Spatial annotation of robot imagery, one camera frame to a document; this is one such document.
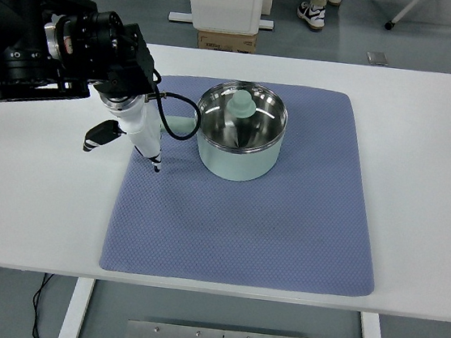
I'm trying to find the person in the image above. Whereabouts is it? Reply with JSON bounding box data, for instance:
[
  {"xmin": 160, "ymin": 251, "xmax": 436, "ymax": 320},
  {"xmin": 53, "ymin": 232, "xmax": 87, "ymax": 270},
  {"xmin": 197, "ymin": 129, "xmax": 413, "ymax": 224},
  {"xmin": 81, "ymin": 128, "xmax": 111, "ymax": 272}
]
[{"xmin": 294, "ymin": 0, "xmax": 346, "ymax": 36}]

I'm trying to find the metal floor socket plate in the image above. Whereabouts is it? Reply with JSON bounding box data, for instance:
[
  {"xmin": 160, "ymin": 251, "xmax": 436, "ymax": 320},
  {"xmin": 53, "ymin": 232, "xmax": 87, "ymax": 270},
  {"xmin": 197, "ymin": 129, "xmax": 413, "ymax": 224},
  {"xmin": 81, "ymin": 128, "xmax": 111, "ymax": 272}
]
[{"xmin": 364, "ymin": 50, "xmax": 390, "ymax": 66}]

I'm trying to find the brown cardboard box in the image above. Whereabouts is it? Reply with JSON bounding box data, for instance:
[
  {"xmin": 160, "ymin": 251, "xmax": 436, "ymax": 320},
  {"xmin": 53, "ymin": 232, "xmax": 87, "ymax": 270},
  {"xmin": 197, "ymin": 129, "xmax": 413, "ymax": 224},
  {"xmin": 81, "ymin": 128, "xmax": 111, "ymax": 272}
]
[{"xmin": 195, "ymin": 28, "xmax": 258, "ymax": 56}]

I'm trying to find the glass lid with green knob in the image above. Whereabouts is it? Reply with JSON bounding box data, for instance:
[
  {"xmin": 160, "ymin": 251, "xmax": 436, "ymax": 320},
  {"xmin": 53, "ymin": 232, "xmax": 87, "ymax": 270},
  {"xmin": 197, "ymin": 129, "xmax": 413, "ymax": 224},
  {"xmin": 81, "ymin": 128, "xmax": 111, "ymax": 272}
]
[{"xmin": 193, "ymin": 75, "xmax": 291, "ymax": 156}]

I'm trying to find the white chair base with casters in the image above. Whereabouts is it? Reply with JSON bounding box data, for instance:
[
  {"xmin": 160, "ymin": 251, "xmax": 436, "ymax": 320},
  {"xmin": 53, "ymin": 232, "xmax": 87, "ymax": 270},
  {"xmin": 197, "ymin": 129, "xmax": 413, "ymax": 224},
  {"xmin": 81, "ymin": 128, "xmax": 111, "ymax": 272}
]
[{"xmin": 383, "ymin": 0, "xmax": 451, "ymax": 39}]

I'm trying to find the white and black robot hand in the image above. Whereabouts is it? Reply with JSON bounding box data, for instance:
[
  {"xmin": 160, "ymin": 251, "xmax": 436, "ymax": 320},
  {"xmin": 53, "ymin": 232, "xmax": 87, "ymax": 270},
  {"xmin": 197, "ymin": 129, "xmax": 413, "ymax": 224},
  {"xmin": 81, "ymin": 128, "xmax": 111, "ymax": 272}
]
[{"xmin": 80, "ymin": 94, "xmax": 169, "ymax": 176}]

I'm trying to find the blue textured mat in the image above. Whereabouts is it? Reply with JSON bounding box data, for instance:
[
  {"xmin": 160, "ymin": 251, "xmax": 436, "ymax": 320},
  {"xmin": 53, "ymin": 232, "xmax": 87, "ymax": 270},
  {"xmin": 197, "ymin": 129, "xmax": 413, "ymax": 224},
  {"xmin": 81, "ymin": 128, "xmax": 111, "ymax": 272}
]
[{"xmin": 97, "ymin": 66, "xmax": 397, "ymax": 302}]

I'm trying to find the green pot with handle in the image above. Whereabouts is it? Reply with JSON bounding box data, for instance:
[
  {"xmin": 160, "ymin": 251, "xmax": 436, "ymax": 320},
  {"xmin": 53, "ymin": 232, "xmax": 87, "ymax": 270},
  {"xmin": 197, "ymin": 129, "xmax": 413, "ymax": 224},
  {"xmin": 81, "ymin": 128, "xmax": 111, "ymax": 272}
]
[{"xmin": 155, "ymin": 71, "xmax": 291, "ymax": 186}]

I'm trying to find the black floor cable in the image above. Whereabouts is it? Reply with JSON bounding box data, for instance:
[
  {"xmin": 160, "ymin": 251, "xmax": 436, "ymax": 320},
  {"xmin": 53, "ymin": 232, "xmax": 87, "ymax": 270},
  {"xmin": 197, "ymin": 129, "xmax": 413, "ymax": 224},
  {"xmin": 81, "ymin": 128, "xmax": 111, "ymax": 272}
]
[{"xmin": 28, "ymin": 272, "xmax": 55, "ymax": 338}]

